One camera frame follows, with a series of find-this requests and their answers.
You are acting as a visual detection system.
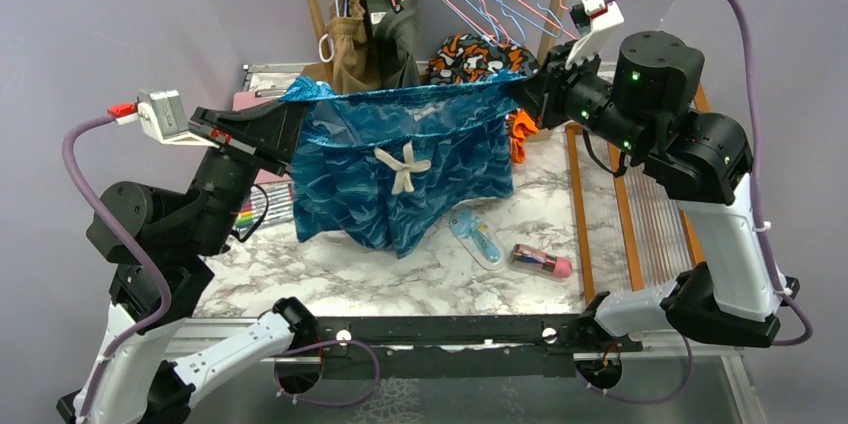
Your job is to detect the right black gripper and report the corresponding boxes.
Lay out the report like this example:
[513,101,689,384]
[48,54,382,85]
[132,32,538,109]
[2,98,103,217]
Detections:
[510,38,654,159]

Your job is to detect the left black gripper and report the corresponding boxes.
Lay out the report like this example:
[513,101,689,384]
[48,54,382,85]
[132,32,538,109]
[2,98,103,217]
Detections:
[186,89,313,254]

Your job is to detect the blue patterned shorts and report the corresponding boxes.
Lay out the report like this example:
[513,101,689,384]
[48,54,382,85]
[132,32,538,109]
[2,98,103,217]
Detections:
[282,71,520,257]

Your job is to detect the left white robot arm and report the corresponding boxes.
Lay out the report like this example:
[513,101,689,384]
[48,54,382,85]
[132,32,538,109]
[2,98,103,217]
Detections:
[57,91,319,423]

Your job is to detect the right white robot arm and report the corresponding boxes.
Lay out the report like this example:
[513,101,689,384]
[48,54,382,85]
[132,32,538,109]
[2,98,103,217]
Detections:
[508,31,799,351]

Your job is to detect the tan brown shorts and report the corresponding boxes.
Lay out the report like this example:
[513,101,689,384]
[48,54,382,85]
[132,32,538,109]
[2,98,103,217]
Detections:
[301,0,381,94]

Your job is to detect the orange camo shorts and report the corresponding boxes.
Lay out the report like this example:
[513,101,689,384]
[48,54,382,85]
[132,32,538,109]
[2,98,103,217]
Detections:
[423,34,540,164]

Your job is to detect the dark green shorts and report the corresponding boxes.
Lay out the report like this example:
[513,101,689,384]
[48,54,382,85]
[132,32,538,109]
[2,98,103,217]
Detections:
[366,0,421,89]

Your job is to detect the pink clipboard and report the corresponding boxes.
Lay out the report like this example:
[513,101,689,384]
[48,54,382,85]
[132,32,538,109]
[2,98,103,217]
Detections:
[232,90,290,185]

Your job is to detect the marker set pack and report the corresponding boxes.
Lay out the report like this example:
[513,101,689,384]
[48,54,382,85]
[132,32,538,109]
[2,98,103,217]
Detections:
[234,182,294,233]

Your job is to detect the wooden drying rack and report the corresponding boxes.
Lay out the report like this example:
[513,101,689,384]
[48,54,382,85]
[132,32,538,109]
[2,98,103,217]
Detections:
[564,123,706,302]

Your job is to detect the pink capped pencil tube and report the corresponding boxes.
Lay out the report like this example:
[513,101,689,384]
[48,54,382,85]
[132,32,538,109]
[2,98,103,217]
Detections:
[511,244,573,278]

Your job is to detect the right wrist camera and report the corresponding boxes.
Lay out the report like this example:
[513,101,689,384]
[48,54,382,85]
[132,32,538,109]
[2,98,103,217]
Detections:
[565,0,624,70]

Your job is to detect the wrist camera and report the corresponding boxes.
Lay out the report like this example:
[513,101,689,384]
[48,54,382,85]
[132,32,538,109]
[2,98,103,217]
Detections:
[107,90,210,147]
[565,0,624,70]

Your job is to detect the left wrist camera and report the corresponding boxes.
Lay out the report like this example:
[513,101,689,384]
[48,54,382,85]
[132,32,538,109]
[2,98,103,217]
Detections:
[107,90,210,147]

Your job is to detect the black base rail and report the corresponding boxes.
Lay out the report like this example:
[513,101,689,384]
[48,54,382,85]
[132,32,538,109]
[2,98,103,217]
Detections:
[274,314,642,384]

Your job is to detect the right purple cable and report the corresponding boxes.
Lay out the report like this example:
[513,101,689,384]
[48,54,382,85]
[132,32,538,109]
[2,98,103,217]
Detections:
[606,0,814,348]

